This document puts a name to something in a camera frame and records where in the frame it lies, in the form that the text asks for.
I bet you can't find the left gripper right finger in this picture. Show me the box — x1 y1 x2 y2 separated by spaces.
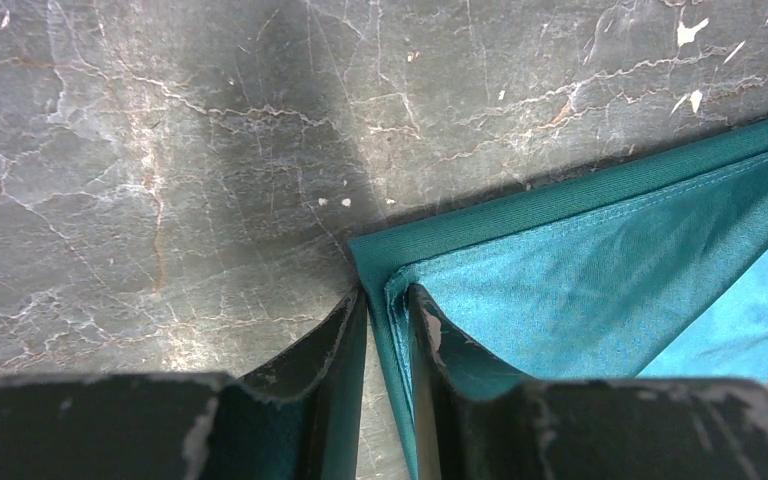
407 285 768 479

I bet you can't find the teal cloth napkin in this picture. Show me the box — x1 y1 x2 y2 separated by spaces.
350 120 768 479

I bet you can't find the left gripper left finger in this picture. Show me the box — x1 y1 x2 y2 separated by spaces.
0 289 367 479

